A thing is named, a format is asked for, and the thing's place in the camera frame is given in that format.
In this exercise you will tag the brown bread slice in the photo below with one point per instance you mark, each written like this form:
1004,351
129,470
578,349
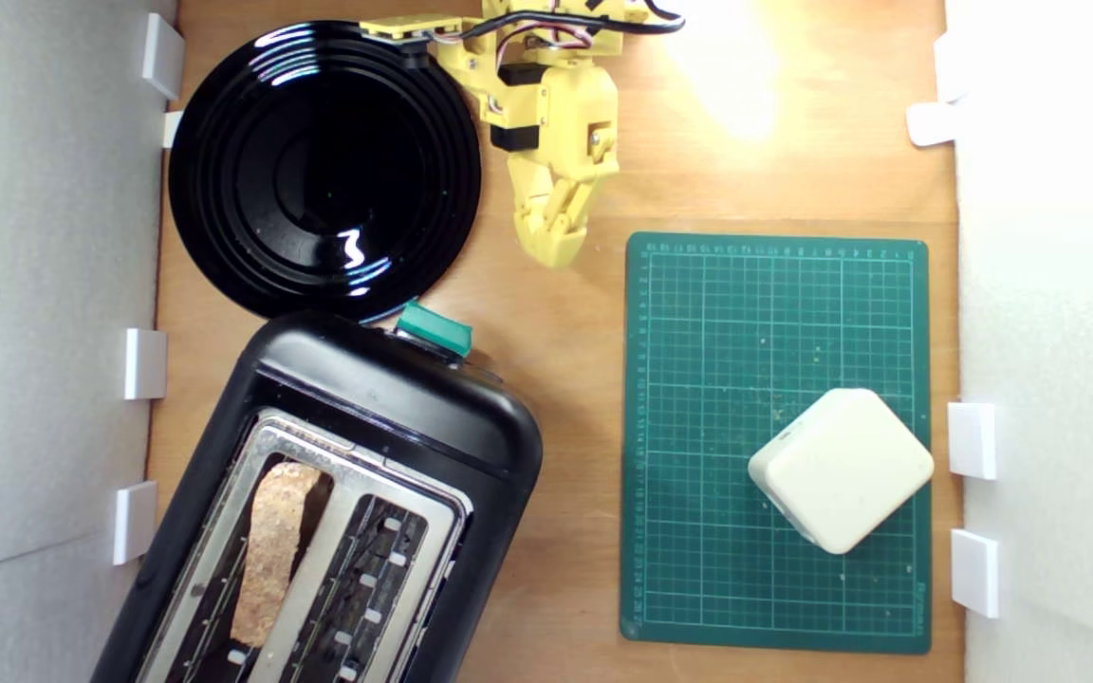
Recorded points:
271,550

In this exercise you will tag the black two-slot toaster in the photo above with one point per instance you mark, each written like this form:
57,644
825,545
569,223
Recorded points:
395,398

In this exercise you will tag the green cutting mat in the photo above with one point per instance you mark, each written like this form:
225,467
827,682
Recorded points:
698,379

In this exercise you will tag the black round plate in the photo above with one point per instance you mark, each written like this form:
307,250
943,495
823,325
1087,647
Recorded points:
319,171

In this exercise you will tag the white square block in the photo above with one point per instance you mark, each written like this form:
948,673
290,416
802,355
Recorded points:
841,470

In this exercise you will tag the flat yellow gripper camera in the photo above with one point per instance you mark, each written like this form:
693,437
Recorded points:
409,28

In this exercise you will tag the white wall clip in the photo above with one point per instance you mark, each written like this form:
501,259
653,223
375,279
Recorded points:
138,522
972,439
945,66
173,128
164,55
974,572
147,363
931,123

